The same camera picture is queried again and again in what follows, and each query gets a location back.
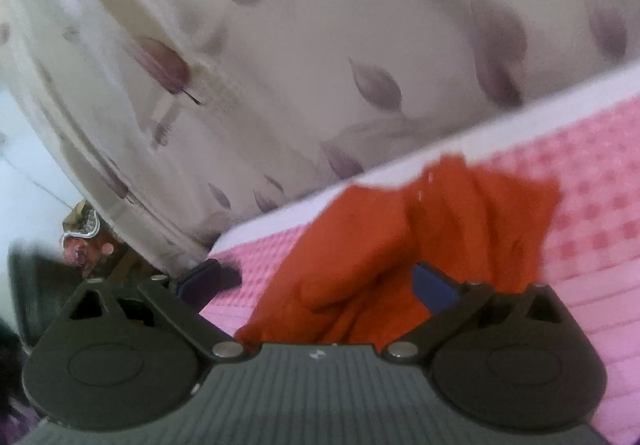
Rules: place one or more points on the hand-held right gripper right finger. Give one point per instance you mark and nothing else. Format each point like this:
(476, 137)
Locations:
(434, 293)

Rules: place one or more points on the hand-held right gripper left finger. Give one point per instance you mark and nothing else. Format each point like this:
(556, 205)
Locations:
(201, 279)

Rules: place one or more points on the red knit sweater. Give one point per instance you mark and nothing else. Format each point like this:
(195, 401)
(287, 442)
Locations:
(380, 255)

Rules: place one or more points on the dark blurred object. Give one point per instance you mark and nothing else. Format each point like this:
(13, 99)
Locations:
(42, 285)

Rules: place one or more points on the pink white knitted blanket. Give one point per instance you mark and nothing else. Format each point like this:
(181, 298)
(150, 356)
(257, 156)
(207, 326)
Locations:
(590, 205)

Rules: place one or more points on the beige leaf print curtain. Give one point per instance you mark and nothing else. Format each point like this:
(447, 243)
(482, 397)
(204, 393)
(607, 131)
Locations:
(310, 50)

